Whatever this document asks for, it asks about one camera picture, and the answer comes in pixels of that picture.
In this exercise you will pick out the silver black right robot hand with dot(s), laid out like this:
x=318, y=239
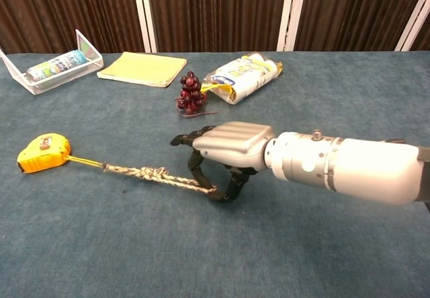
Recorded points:
x=235, y=143

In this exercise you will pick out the yellow tape measure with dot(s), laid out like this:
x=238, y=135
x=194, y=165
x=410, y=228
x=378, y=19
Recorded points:
x=43, y=153

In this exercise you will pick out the dark red grape bunch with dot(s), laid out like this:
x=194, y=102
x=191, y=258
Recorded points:
x=191, y=93

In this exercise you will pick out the plastic bag of rolls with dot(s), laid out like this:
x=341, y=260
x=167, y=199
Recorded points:
x=243, y=76

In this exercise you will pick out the pale yellow notepad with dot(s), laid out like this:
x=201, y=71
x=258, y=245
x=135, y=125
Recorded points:
x=142, y=68

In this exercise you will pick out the brown pleated curtain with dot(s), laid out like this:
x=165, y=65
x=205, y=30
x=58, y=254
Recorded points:
x=218, y=9

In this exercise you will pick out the printed drink can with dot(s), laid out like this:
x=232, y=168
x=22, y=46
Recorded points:
x=55, y=65

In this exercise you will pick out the white screen frame post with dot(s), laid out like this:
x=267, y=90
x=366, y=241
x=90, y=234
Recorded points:
x=290, y=12
x=413, y=26
x=144, y=12

